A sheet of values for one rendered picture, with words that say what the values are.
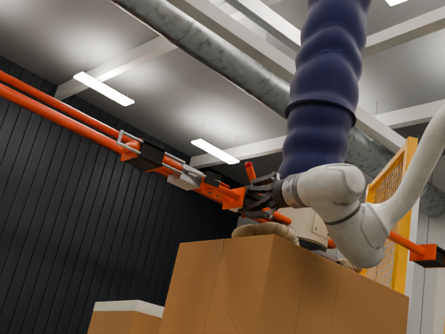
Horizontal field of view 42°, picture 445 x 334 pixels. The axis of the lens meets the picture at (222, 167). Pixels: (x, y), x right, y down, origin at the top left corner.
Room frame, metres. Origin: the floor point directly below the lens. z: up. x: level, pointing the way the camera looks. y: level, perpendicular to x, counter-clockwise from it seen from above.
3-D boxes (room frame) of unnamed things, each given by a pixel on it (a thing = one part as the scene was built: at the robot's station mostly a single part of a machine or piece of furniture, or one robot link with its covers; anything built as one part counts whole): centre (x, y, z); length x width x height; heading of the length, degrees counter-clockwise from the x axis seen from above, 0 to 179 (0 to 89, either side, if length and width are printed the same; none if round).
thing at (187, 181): (1.48, 0.09, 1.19); 0.07 x 0.07 x 0.04; 36
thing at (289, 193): (1.41, -0.21, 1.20); 0.09 x 0.06 x 0.09; 126
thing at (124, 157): (1.40, 0.20, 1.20); 0.08 x 0.07 x 0.05; 126
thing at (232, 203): (1.60, -0.08, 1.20); 0.10 x 0.08 x 0.06; 36
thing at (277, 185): (1.47, -0.16, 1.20); 0.09 x 0.07 x 0.08; 36
